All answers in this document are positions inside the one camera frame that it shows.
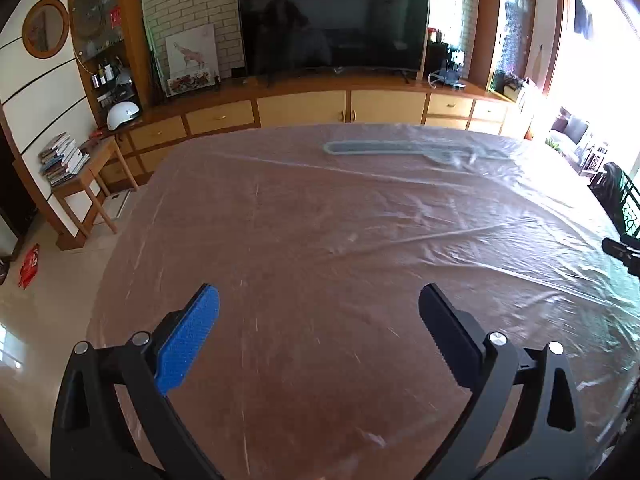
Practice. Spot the black television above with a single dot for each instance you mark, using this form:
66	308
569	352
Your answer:
285	36

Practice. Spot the glass display cabinet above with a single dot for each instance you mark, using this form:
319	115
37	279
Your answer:
105	32

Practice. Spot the wooden tv cabinet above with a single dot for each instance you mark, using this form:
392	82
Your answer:
309	100

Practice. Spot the stack of books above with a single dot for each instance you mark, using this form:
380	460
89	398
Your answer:
61	159

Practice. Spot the black metal chair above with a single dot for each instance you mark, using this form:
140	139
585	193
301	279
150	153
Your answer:
619	198

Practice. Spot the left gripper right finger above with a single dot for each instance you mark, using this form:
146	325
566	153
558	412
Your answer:
523	418

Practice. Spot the round framed wall picture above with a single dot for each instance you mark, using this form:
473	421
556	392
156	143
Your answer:
45	29

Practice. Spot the white helmet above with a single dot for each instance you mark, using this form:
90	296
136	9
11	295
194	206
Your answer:
121	113

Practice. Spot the black coffee machine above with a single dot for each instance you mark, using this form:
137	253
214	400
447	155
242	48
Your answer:
444	65

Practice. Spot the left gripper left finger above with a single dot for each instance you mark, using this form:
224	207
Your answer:
90	437

